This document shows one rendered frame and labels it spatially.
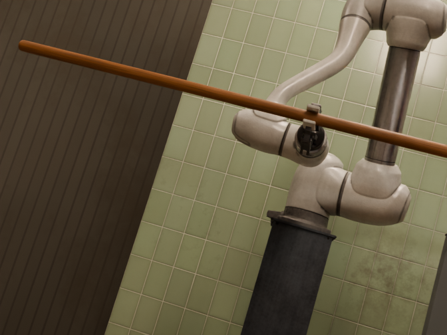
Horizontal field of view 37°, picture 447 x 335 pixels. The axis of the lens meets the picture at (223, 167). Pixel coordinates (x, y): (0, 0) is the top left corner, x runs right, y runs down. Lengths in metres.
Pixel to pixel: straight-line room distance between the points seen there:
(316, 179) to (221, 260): 0.77
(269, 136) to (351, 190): 0.42
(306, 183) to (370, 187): 0.21
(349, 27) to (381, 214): 0.60
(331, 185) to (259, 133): 0.41
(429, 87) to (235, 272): 1.15
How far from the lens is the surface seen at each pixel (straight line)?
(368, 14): 2.19
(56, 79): 4.04
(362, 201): 2.19
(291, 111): 1.62
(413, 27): 2.17
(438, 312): 1.20
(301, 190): 2.22
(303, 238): 2.17
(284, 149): 1.90
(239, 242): 2.83
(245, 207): 2.84
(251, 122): 1.91
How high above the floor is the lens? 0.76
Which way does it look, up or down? 9 degrees up
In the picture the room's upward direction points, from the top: 17 degrees clockwise
